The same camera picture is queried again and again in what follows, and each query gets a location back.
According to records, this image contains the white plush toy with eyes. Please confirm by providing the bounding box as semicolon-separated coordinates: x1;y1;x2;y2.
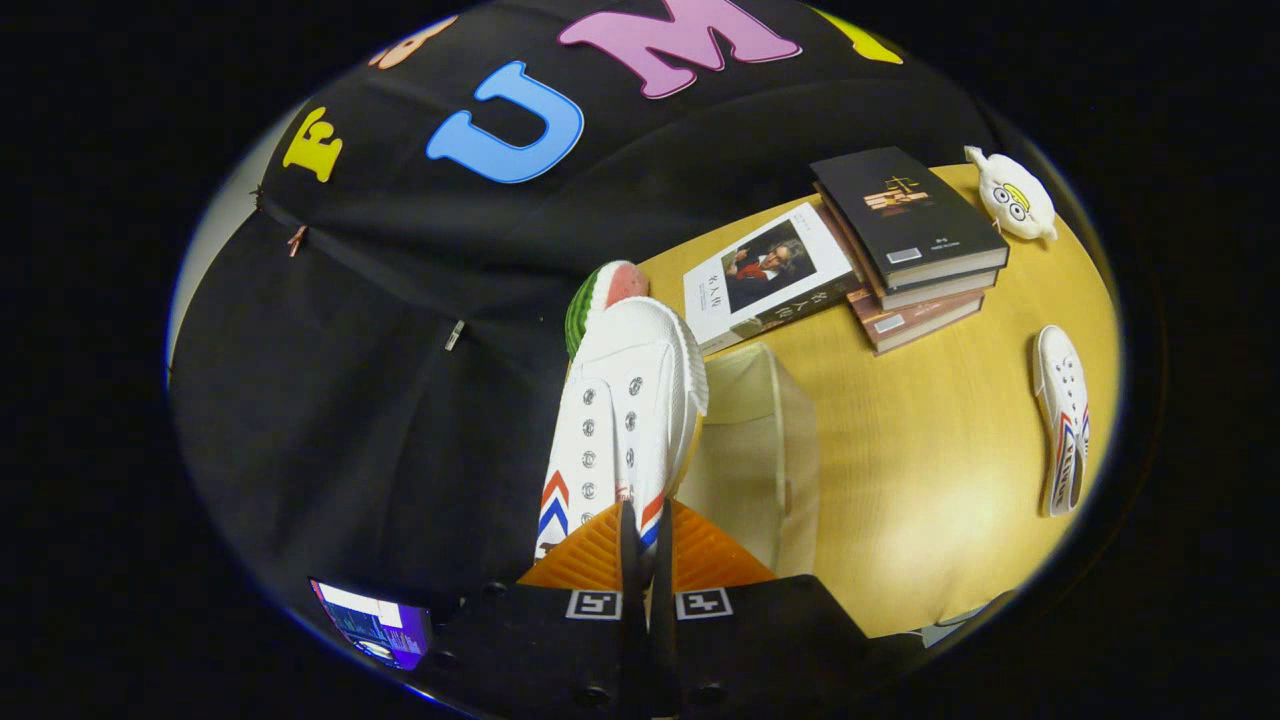
964;146;1058;242

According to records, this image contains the black backdrop cloth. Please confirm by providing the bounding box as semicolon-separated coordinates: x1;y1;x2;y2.
170;0;1011;641

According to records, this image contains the white portrait cover book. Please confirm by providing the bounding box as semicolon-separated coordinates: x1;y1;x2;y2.
683;202;863;357

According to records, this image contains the brown cover book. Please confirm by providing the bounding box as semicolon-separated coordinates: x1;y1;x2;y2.
846;278;987;357

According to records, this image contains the grey cover book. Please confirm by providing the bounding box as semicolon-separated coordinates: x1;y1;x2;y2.
815;185;1001;312

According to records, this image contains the beige fabric storage box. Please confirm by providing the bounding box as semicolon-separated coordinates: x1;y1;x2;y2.
675;343;821;578

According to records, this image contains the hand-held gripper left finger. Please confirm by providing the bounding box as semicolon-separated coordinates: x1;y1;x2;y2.
430;500;651;720

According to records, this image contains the black cover book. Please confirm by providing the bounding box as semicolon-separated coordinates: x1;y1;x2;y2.
810;147;1010;291

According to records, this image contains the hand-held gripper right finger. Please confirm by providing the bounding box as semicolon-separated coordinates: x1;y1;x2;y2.
650;498;871;720

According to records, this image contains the lit computer screen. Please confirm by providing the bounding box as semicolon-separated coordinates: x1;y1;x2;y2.
308;578;433;671

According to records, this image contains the white canvas shoe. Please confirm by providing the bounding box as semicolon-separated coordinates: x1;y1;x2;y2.
1032;325;1091;518
535;296;710;581

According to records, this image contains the watermelon slice plush toy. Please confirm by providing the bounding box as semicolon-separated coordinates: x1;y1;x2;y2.
565;261;651;361

